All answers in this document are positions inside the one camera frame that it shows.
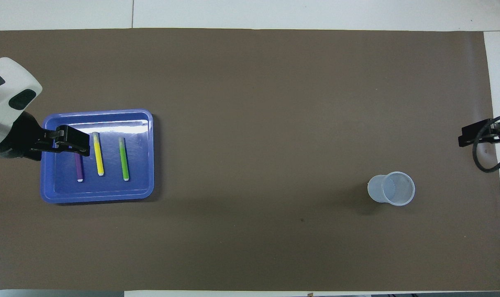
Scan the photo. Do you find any blue plastic tray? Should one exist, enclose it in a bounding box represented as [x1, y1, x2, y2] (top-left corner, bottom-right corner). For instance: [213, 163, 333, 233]
[40, 109, 155, 204]

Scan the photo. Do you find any green pen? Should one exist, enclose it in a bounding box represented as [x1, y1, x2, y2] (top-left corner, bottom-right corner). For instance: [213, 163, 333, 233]
[118, 137, 130, 182]

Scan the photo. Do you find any purple pen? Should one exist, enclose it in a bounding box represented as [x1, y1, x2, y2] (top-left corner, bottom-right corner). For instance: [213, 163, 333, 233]
[75, 153, 85, 183]

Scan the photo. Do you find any translucent plastic cup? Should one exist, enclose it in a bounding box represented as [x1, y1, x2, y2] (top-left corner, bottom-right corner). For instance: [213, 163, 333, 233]
[367, 171, 415, 206]

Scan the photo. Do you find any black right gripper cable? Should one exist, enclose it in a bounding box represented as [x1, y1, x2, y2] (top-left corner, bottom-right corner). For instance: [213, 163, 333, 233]
[472, 115, 500, 173]

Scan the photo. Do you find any yellow pen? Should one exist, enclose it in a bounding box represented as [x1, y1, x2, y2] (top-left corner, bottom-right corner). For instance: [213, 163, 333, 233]
[92, 132, 105, 177]

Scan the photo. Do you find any brown table mat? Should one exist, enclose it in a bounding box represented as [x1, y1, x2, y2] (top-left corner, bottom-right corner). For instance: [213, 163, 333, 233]
[0, 28, 500, 291]

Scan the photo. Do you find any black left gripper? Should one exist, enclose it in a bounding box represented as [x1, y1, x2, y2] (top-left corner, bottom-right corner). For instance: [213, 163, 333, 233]
[2, 111, 91, 161]

